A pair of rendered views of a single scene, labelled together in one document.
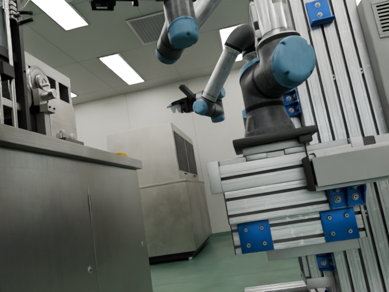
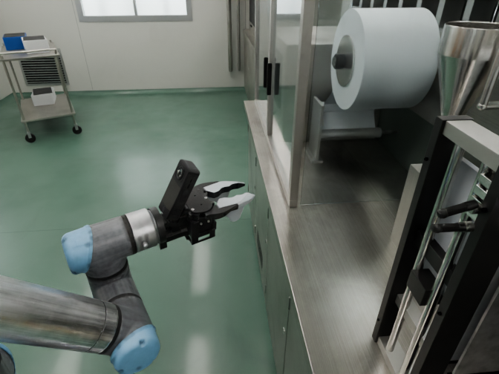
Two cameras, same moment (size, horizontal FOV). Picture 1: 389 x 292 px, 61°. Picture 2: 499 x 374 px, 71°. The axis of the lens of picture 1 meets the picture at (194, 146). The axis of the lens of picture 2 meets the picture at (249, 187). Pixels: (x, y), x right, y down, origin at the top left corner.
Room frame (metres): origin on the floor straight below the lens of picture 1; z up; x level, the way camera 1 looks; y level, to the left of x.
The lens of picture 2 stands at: (1.30, 0.13, 1.63)
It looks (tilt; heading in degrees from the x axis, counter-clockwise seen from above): 32 degrees down; 166
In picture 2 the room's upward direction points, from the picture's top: straight up
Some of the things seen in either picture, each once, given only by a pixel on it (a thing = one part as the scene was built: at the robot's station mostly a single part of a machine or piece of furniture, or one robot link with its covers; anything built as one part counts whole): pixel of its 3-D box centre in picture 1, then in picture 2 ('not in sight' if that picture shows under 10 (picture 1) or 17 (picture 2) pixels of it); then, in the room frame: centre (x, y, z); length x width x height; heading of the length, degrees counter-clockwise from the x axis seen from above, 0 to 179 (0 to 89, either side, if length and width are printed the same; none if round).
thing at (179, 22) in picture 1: (179, 25); (113, 289); (0.79, -0.01, 1.12); 0.11 x 0.08 x 0.11; 18
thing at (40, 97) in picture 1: (47, 126); not in sight; (1.27, 0.56, 1.05); 0.06 x 0.05 x 0.31; 82
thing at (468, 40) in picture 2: not in sight; (475, 39); (0.61, 0.81, 1.50); 0.14 x 0.14 x 0.06
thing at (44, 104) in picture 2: not in sight; (39, 84); (-3.18, -1.26, 0.51); 0.91 x 0.58 x 1.02; 16
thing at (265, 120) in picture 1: (267, 122); not in sight; (0.98, -0.23, 0.87); 0.15 x 0.15 x 0.10
